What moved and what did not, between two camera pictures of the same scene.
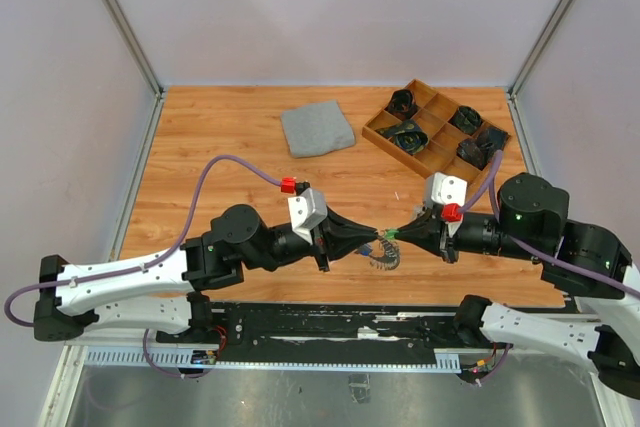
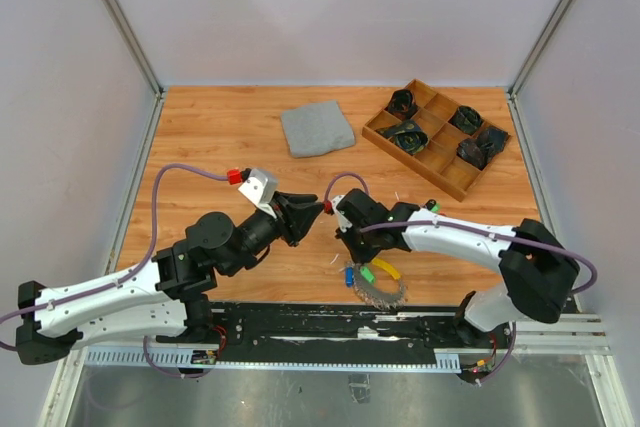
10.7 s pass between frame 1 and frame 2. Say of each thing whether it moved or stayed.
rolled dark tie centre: stayed
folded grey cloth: stayed
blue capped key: moved
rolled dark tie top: stayed
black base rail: stayed
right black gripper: moved
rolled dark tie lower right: stayed
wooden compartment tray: stayed
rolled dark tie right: stayed
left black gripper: moved
